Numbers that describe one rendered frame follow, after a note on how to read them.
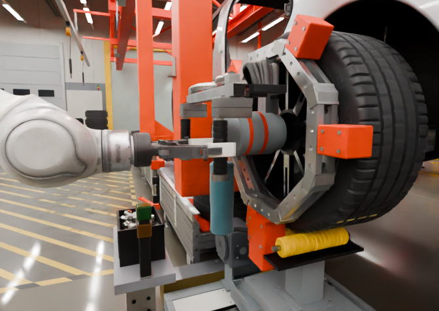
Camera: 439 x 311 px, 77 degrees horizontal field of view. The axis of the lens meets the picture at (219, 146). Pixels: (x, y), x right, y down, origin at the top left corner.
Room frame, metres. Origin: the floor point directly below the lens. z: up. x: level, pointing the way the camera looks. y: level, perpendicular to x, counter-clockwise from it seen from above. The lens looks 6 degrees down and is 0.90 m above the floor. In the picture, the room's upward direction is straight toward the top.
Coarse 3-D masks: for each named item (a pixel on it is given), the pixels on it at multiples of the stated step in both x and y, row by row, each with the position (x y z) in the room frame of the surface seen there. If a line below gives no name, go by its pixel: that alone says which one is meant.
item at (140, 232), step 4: (136, 224) 0.74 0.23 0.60; (144, 224) 0.72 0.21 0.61; (148, 224) 0.73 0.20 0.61; (140, 228) 0.72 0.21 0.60; (144, 228) 0.72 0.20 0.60; (148, 228) 0.72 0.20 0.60; (140, 232) 0.72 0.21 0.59; (144, 232) 0.72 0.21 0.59; (148, 232) 0.72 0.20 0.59; (140, 236) 0.72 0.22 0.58; (144, 236) 0.72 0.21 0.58; (148, 236) 0.72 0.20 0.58
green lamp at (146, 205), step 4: (136, 204) 0.75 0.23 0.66; (140, 204) 0.74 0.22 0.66; (144, 204) 0.74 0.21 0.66; (148, 204) 0.74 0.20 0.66; (136, 208) 0.72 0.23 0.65; (140, 208) 0.72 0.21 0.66; (144, 208) 0.72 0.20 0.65; (148, 208) 0.73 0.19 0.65; (136, 212) 0.73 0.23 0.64; (140, 212) 0.72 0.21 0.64; (144, 212) 0.72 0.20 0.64; (148, 212) 0.73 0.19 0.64; (136, 216) 0.73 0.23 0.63; (140, 216) 0.72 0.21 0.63; (144, 216) 0.72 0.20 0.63; (148, 216) 0.72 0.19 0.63; (140, 220) 0.72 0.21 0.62
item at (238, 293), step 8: (232, 280) 1.16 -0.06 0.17; (240, 280) 1.17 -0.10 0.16; (232, 288) 1.14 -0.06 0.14; (240, 288) 1.14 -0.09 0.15; (232, 296) 1.14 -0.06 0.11; (240, 296) 1.06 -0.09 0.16; (248, 296) 1.09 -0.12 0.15; (240, 304) 1.06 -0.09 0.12; (248, 304) 1.00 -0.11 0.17; (256, 304) 1.03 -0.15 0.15
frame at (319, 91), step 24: (264, 48) 0.88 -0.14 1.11; (240, 72) 1.03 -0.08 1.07; (312, 72) 0.73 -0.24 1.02; (312, 96) 0.66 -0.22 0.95; (336, 96) 0.66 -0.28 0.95; (312, 120) 0.66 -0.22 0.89; (336, 120) 0.66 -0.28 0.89; (312, 144) 0.66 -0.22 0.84; (240, 168) 1.07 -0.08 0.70; (312, 168) 0.65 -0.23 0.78; (240, 192) 1.02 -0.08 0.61; (312, 192) 0.67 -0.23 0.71; (288, 216) 0.76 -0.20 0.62
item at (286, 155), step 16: (288, 80) 0.93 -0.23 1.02; (288, 96) 0.93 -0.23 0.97; (304, 96) 0.85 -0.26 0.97; (288, 112) 0.95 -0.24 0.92; (304, 112) 0.90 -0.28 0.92; (288, 128) 0.99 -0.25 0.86; (304, 128) 0.87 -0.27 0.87; (288, 144) 0.99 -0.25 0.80; (304, 144) 0.84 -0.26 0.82; (256, 160) 1.12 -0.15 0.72; (272, 160) 1.14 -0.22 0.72; (288, 160) 0.92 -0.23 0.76; (304, 160) 0.87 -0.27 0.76; (336, 160) 0.70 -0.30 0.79; (272, 176) 1.04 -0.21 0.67; (288, 176) 0.92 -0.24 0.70; (272, 192) 0.99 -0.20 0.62; (288, 192) 0.91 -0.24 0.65
